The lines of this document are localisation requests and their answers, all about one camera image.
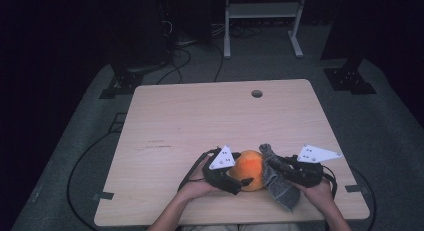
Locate right hand-held gripper cable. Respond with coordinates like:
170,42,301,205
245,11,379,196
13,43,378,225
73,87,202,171
321,165,338,200

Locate orange plush toy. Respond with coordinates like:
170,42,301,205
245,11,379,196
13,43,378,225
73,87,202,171
228,149,266,192

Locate black metal frame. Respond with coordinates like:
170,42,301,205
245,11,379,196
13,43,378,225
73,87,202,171
108,112,128,134

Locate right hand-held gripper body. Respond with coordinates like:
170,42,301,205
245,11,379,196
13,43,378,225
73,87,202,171
289,144,343,189

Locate tangle of black cables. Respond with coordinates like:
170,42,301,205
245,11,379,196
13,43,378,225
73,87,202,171
229,24,264,39

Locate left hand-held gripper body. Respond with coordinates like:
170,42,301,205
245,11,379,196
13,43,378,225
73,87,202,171
203,144,243,196

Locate white metal stand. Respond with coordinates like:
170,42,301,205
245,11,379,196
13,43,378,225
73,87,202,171
223,0,308,60

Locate black floor cable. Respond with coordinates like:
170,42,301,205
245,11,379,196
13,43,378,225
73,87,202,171
66,130,124,231
156,47,193,85
349,166,378,231
211,42,225,83

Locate grey fluffy cloth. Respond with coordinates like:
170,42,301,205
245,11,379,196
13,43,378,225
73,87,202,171
258,143,302,213

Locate black stand base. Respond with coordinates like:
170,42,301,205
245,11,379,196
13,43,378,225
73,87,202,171
323,55,378,95
99,57,168,100

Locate left hand-held gripper cable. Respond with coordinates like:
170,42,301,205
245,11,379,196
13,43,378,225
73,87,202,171
178,149,214,192

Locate person's left hand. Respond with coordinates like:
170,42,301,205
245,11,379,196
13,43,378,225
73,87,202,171
178,156,219,204

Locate person's right hand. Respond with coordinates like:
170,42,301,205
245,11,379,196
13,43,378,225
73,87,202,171
293,181,338,223

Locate hand-held gripper cable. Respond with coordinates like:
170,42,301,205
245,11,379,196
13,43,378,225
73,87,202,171
321,165,338,200
178,149,214,192

